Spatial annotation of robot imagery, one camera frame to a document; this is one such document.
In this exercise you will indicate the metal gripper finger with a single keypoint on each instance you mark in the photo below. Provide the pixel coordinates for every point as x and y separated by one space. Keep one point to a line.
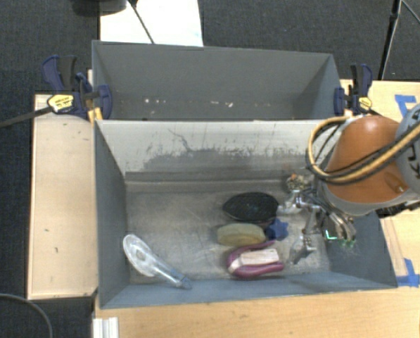
291 204
301 250

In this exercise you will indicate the small brown and grey object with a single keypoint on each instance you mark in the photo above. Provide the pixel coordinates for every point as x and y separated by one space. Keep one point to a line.
298 181

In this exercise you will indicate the blue star-shaped toy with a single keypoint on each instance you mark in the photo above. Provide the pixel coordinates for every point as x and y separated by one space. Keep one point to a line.
277 229

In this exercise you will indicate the black oval dish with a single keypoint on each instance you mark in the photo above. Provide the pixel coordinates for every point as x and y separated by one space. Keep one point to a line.
250 207

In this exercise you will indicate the yellow sponge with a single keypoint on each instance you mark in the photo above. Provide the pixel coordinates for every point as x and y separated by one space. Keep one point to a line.
240 234

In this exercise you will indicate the grey metal bin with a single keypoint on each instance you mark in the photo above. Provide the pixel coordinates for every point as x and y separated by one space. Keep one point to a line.
181 203

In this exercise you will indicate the clear glass scoop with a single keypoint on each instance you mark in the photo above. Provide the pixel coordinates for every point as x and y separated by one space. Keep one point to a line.
143 257

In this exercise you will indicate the pale wood board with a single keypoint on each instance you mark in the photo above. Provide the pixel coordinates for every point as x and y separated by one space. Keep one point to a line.
62 188

